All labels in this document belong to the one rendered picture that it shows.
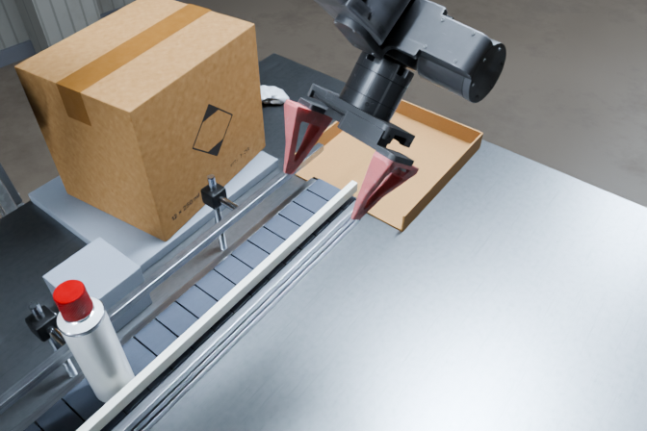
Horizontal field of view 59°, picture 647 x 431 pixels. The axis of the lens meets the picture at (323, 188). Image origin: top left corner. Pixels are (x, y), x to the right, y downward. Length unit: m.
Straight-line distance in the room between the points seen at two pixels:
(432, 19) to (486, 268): 0.56
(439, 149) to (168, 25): 0.58
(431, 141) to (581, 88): 1.99
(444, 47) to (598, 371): 0.58
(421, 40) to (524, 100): 2.45
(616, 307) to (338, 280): 0.44
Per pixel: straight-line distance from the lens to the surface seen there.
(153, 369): 0.80
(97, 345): 0.72
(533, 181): 1.19
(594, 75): 3.30
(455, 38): 0.52
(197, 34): 1.01
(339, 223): 0.97
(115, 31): 1.05
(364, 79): 0.56
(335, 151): 1.18
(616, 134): 2.91
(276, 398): 0.84
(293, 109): 0.59
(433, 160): 1.18
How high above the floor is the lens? 1.58
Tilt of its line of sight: 43 degrees down
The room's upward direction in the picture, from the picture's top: straight up
